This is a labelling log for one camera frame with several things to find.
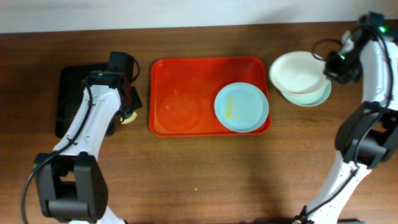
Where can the white plate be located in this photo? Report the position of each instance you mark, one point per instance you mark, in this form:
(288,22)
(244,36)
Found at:
(298,73)

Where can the black plastic tray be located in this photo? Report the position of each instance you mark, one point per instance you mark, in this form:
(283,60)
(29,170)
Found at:
(70,94)

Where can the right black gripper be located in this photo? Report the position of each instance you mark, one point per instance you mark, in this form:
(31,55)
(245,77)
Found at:
(333,67)

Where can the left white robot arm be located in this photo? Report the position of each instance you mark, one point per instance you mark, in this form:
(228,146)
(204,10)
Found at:
(70,184)

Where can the red plastic tray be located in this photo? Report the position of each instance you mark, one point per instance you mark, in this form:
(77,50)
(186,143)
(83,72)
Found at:
(183,92)

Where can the yellow green sponge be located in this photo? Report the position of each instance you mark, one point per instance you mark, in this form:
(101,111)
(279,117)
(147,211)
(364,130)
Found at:
(128,118)

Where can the light blue plate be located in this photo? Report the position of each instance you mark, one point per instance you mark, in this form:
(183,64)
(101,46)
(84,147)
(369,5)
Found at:
(241,107)

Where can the light green plate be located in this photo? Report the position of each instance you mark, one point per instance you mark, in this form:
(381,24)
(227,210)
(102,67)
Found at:
(312,99)

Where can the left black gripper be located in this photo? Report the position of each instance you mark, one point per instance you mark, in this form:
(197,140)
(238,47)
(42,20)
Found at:
(134,100)

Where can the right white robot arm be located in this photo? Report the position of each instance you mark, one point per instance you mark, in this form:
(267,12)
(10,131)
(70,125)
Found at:
(368,137)

